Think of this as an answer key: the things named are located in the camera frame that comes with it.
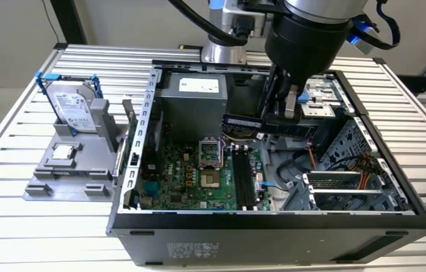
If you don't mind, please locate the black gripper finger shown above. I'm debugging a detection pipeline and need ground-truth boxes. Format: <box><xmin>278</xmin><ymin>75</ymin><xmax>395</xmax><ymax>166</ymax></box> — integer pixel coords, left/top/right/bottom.
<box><xmin>273</xmin><ymin>72</ymin><xmax>303</xmax><ymax>125</ymax></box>
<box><xmin>259</xmin><ymin>66</ymin><xmax>282</xmax><ymax>125</ymax></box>

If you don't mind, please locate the dark green RAM stick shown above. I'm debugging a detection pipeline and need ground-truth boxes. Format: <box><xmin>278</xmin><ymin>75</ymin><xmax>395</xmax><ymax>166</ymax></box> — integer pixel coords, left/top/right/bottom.
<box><xmin>221</xmin><ymin>112</ymin><xmax>317</xmax><ymax>139</ymax></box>

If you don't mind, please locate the grey power supply unit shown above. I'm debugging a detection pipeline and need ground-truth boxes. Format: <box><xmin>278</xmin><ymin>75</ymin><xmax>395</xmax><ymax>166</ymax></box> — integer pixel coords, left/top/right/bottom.
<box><xmin>158</xmin><ymin>72</ymin><xmax>229</xmax><ymax>144</ymax></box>

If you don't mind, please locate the silver disk bay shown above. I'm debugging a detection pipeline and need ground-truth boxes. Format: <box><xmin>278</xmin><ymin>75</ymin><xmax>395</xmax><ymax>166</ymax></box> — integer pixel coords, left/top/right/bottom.
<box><xmin>282</xmin><ymin>169</ymin><xmax>408</xmax><ymax>212</ymax></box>

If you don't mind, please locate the CPU socket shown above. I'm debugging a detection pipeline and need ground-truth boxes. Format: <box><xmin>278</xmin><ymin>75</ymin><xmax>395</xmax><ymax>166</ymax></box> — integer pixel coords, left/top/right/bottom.
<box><xmin>198</xmin><ymin>169</ymin><xmax>222</xmax><ymax>188</ymax></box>

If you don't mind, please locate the green motherboard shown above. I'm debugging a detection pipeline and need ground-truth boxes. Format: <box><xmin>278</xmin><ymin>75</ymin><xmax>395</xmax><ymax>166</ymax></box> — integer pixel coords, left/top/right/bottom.
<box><xmin>138</xmin><ymin>140</ymin><xmax>274</xmax><ymax>212</ymax></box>

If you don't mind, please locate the green graphics card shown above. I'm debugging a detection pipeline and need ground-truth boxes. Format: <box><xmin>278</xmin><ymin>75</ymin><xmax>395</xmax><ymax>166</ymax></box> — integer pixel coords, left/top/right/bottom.
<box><xmin>114</xmin><ymin>95</ymin><xmax>138</xmax><ymax>178</ymax></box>

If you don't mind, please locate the black open PC case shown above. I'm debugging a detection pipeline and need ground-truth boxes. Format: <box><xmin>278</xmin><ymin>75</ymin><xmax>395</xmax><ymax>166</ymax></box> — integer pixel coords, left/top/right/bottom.
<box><xmin>105</xmin><ymin>58</ymin><xmax>426</xmax><ymax>267</ymax></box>

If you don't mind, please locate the hard disk in blue carrier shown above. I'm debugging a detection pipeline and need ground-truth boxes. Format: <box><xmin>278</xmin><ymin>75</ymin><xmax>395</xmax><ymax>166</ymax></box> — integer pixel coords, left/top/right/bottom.
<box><xmin>33</xmin><ymin>72</ymin><xmax>102</xmax><ymax>137</ymax></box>

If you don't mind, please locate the grey parts rack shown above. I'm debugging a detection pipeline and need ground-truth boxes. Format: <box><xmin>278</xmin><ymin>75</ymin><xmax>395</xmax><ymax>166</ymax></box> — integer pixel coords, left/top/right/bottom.
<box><xmin>21</xmin><ymin>99</ymin><xmax>129</xmax><ymax>202</ymax></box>

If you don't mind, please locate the silver CPU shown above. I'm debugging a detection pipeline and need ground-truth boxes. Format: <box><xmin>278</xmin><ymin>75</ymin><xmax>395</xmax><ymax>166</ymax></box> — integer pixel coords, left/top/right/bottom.
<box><xmin>51</xmin><ymin>146</ymin><xmax>75</xmax><ymax>161</ymax></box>

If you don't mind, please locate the yellow white power wire bundle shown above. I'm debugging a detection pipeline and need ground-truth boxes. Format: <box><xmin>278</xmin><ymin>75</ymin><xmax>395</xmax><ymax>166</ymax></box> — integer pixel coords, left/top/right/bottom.
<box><xmin>222</xmin><ymin>129</ymin><xmax>259</xmax><ymax>143</ymax></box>

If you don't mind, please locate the orange yellow drive wire bundle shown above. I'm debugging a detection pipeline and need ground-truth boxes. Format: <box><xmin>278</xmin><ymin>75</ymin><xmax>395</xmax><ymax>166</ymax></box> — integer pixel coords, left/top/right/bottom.
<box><xmin>305</xmin><ymin>138</ymin><xmax>318</xmax><ymax>172</ymax></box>

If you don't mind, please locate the black looped cable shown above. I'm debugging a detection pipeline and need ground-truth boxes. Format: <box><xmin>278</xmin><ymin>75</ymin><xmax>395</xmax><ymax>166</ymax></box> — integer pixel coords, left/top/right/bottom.
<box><xmin>275</xmin><ymin>151</ymin><xmax>311</xmax><ymax>191</ymax></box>

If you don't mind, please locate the black camera cable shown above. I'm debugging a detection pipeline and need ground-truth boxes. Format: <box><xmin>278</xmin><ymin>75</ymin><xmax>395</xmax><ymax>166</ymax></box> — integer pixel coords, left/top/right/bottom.
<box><xmin>374</xmin><ymin>0</ymin><xmax>402</xmax><ymax>49</ymax></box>

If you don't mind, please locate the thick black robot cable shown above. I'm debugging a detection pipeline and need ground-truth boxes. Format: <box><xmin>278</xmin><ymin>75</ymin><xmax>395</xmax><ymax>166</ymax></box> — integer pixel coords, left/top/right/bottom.
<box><xmin>166</xmin><ymin>0</ymin><xmax>254</xmax><ymax>46</ymax></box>

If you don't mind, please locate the thin wire locking lever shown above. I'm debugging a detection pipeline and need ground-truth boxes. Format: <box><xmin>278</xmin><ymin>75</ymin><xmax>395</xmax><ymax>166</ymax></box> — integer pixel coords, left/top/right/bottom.
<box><xmin>217</xmin><ymin>135</ymin><xmax>225</xmax><ymax>169</ymax></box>

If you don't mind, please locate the metal socket cover frame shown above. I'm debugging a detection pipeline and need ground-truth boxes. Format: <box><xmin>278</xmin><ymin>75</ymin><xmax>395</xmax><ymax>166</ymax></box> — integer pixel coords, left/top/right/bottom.
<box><xmin>197</xmin><ymin>137</ymin><xmax>225</xmax><ymax>169</ymax></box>

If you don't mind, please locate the orange red yellow wire bundle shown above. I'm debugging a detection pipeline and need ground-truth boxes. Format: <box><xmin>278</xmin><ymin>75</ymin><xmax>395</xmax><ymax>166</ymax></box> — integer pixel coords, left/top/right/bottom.
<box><xmin>355</xmin><ymin>152</ymin><xmax>379</xmax><ymax>194</ymax></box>

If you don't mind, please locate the black stand post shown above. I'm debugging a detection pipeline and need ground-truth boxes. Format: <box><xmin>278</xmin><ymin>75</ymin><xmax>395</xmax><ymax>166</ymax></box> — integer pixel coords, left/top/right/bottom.
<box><xmin>47</xmin><ymin>0</ymin><xmax>87</xmax><ymax>46</ymax></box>

